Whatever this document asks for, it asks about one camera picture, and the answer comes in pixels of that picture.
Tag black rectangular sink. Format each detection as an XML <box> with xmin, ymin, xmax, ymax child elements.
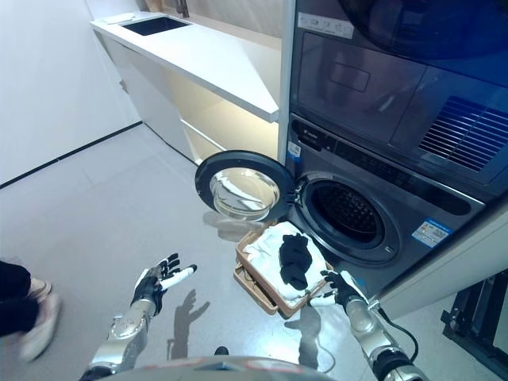
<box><xmin>120</xmin><ymin>15</ymin><xmax>194</xmax><ymax>37</ymax></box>

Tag white countertop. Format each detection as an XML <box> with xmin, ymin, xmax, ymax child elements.
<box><xmin>90</xmin><ymin>11</ymin><xmax>294</xmax><ymax>124</ymax></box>

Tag white cloth garment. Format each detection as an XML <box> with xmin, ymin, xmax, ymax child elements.
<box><xmin>241</xmin><ymin>221</ymin><xmax>331</xmax><ymax>302</ymax></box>

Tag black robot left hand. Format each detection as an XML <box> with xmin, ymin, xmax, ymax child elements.
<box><xmin>133</xmin><ymin>253</ymin><xmax>198</xmax><ymax>314</ymax></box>

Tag blue energy label sticker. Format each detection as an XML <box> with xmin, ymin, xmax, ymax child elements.
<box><xmin>410</xmin><ymin>217</ymin><xmax>450</xmax><ymax>251</ymax></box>

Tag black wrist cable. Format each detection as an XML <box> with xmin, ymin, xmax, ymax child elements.
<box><xmin>368</xmin><ymin>301</ymin><xmax>420</xmax><ymax>360</ymax></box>

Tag black cloth garment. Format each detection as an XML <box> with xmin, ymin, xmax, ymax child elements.
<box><xmin>278</xmin><ymin>233</ymin><xmax>321</xmax><ymax>291</ymax></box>

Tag thin floor cable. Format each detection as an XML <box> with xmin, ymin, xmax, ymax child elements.
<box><xmin>312</xmin><ymin>335</ymin><xmax>339</xmax><ymax>375</ymax></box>

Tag woven brown laundry basket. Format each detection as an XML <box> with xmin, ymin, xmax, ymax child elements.
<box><xmin>233</xmin><ymin>228</ymin><xmax>339</xmax><ymax>321</ymax></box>

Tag black trouser leg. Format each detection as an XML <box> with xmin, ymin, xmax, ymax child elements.
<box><xmin>0</xmin><ymin>260</ymin><xmax>40</xmax><ymax>339</ymax></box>

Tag white base cabinet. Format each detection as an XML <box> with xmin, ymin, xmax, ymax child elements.
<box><xmin>101</xmin><ymin>37</ymin><xmax>281</xmax><ymax>166</ymax></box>

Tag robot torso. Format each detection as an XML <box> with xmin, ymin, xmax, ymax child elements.
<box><xmin>137</xmin><ymin>354</ymin><xmax>333</xmax><ymax>381</ymax></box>

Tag grey stacked dryer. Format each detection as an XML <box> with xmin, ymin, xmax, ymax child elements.
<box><xmin>289</xmin><ymin>0</ymin><xmax>508</xmax><ymax>187</ymax></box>

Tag grey front-load washing machine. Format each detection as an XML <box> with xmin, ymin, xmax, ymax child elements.
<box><xmin>284</xmin><ymin>113</ymin><xmax>488</xmax><ymax>298</ymax></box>

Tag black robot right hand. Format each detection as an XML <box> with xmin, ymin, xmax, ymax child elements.
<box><xmin>309</xmin><ymin>270</ymin><xmax>368</xmax><ymax>308</ymax></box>

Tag black metal frame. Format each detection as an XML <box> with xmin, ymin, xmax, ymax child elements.
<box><xmin>439</xmin><ymin>268</ymin><xmax>508</xmax><ymax>380</ymax></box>

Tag round washing machine door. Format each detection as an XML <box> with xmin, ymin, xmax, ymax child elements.
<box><xmin>194</xmin><ymin>149</ymin><xmax>298</xmax><ymax>223</ymax></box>

